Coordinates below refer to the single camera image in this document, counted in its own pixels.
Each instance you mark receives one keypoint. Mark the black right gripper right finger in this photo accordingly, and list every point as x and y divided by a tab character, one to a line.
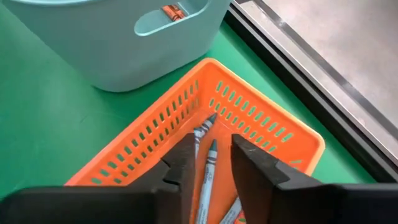
311	205

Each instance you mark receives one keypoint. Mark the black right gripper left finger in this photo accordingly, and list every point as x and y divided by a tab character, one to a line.
124	205

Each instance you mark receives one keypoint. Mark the teal plastic bin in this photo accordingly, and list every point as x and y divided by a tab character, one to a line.
93	46

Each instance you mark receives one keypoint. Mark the orange crayon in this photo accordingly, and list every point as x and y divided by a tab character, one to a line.
172	12

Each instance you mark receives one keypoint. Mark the black table frame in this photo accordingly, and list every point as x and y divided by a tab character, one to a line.
311	99

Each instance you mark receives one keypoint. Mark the orange mesh basket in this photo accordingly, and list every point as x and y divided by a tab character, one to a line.
222	130

